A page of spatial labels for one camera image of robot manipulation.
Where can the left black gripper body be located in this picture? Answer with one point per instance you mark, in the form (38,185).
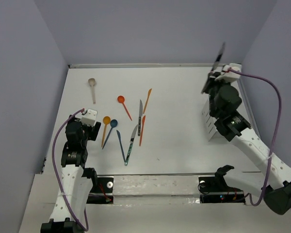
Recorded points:
(88,134)

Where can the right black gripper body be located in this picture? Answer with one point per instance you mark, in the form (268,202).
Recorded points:
(211,84)

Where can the pink-handle metal knife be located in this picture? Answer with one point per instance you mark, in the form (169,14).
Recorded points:
(219,57)

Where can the yellow-orange plastic knife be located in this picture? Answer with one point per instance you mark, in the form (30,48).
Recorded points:
(147,99)

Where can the orange-red plastic knife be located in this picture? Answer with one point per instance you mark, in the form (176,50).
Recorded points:
(142,130)

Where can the black-handle metal knife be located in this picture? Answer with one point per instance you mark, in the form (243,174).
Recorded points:
(140,117)

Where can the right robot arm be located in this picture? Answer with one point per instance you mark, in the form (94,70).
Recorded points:
(275,184)

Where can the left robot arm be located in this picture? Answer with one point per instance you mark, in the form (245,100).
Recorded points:
(74,179)

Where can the yellow-orange plastic spoon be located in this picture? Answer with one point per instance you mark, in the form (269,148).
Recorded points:
(106,121)

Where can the blue plastic spoon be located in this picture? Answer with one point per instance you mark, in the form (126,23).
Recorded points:
(113,124)

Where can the teal plastic knife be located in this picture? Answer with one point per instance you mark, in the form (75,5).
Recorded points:
(121,146)

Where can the white two-compartment utensil holder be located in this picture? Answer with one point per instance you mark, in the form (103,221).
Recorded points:
(211,131)

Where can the beige plastic spoon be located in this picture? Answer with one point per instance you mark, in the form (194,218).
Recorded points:
(92,83)

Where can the orange-red plastic spoon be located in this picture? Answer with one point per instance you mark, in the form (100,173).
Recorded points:
(121,100)

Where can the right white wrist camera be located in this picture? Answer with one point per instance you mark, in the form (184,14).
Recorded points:
(229,73)

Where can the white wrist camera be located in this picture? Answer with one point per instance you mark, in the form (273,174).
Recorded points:
(229,73)
(89,117)

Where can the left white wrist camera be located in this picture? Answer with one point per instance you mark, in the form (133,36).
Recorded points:
(89,117)

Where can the patterned-handle metal knife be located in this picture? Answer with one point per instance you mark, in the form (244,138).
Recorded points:
(131,144)

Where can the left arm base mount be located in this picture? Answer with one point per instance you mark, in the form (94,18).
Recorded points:
(103,192)

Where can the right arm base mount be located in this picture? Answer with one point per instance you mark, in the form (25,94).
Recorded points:
(213,189)

